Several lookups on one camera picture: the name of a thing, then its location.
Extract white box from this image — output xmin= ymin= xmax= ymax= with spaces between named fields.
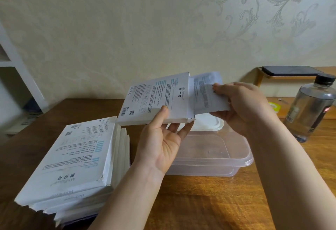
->
xmin=117 ymin=72 xmax=196 ymax=127

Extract clear plastic container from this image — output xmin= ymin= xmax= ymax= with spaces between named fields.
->
xmin=165 ymin=122 xmax=254 ymax=177

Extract white bookshelf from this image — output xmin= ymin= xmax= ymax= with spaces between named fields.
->
xmin=0 ymin=24 xmax=49 ymax=138

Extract person's left hand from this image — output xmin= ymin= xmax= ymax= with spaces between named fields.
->
xmin=132 ymin=105 xmax=195 ymax=176

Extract clear bottle with black cap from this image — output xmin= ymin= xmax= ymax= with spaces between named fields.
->
xmin=283 ymin=73 xmax=336 ymax=143

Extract white papers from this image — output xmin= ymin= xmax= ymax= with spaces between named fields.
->
xmin=5 ymin=114 xmax=40 ymax=135

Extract sachets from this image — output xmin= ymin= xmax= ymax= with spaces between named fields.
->
xmin=193 ymin=71 xmax=231 ymax=114

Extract person's right hand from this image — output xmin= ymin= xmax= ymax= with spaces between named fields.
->
xmin=210 ymin=81 xmax=281 ymax=140

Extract person's left forearm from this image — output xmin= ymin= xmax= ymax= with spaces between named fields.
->
xmin=88 ymin=156 xmax=166 ymax=230

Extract black smartphone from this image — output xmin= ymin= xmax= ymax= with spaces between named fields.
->
xmin=261 ymin=66 xmax=325 ymax=77

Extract person's right forearm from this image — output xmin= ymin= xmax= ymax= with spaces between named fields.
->
xmin=249 ymin=117 xmax=336 ymax=230

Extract white container lid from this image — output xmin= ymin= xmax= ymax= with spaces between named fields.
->
xmin=181 ymin=113 xmax=225 ymax=132

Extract stack of white boxes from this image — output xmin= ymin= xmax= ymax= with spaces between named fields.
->
xmin=14 ymin=116 xmax=131 ymax=228

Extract yellow tape roll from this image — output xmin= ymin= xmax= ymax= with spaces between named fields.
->
xmin=267 ymin=102 xmax=281 ymax=114

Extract dark blue bundle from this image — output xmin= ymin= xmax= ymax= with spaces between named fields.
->
xmin=25 ymin=98 xmax=42 ymax=114

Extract small wooden desk shelf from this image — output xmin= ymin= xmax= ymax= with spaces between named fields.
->
xmin=256 ymin=66 xmax=336 ymax=119

